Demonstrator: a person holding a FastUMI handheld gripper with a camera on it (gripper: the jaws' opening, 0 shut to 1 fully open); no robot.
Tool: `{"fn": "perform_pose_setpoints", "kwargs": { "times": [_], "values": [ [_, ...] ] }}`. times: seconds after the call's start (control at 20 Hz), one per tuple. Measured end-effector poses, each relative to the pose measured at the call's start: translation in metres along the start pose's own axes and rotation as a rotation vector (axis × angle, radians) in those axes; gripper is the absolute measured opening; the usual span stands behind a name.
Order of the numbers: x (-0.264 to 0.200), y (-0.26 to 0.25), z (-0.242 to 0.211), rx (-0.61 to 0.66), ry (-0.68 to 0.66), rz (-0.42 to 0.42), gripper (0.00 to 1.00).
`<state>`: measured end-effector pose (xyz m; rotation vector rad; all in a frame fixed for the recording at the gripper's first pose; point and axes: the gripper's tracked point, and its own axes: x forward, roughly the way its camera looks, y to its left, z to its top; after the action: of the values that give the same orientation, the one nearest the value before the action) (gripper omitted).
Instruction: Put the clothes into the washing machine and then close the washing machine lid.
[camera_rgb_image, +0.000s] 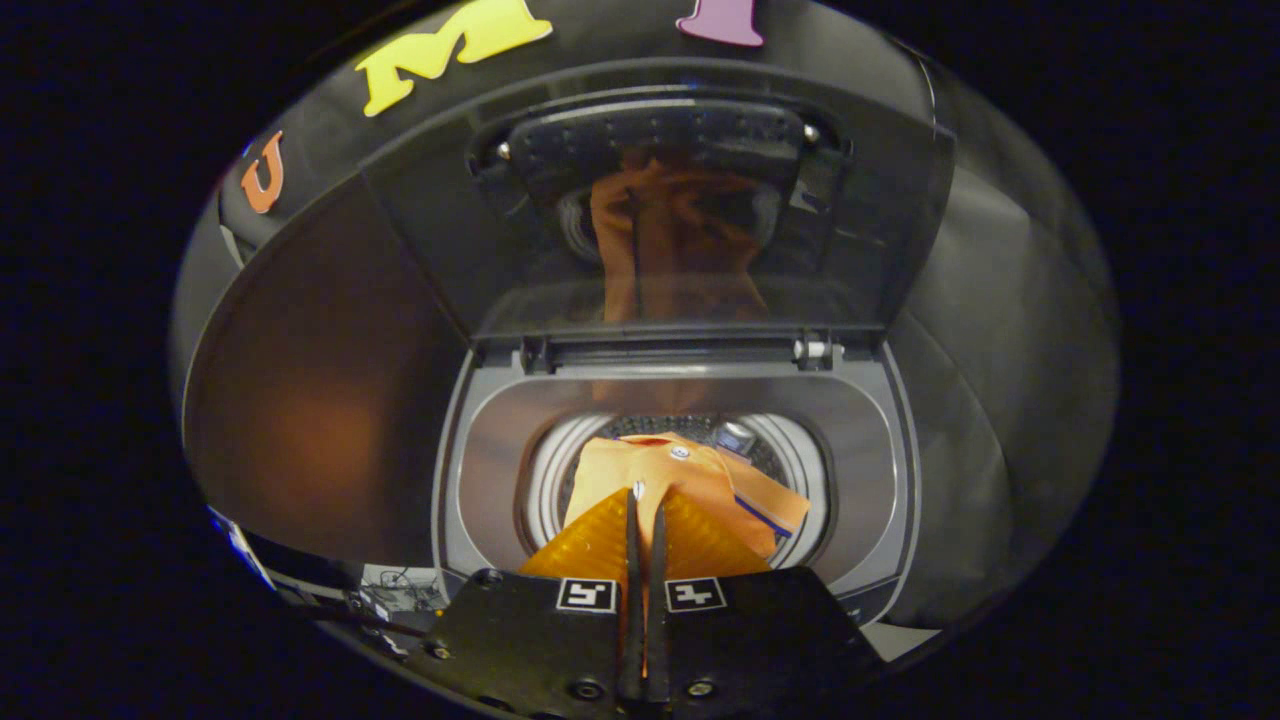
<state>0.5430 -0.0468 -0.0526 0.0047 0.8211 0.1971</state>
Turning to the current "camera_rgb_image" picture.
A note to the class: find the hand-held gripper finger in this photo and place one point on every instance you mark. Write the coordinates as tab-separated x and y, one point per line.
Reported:
657	600
632	600

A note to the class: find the grey cabinet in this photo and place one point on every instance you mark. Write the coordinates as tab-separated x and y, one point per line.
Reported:
320	400

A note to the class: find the dark washing machine lid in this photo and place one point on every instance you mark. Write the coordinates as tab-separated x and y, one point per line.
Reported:
450	230

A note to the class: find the yellow polo shirt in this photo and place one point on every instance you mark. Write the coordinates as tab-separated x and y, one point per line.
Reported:
700	475

